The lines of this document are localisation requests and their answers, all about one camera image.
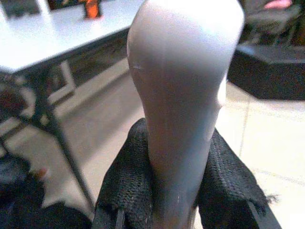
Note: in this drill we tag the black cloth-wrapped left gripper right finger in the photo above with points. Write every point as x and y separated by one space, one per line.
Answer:
228 181

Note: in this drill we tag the black low platform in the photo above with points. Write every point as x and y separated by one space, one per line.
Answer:
269 69

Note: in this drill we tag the dark picture frame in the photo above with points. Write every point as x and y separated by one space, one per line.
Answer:
22 6

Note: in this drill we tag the orange bottle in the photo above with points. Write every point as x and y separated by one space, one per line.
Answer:
92 9

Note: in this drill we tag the pink object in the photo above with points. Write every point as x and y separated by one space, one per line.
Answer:
278 4

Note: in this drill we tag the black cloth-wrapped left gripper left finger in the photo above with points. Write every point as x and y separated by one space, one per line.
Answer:
128 181

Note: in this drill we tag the white folding table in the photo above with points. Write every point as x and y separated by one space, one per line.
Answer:
47 38

